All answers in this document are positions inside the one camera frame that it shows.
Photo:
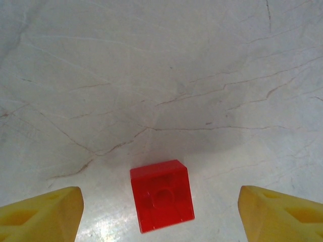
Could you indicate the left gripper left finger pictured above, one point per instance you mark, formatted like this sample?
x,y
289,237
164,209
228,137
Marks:
x,y
38,219

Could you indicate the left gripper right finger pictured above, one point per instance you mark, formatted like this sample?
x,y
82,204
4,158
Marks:
x,y
282,219

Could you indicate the small red lego brick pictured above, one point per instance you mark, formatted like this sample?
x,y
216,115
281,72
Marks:
x,y
161,196

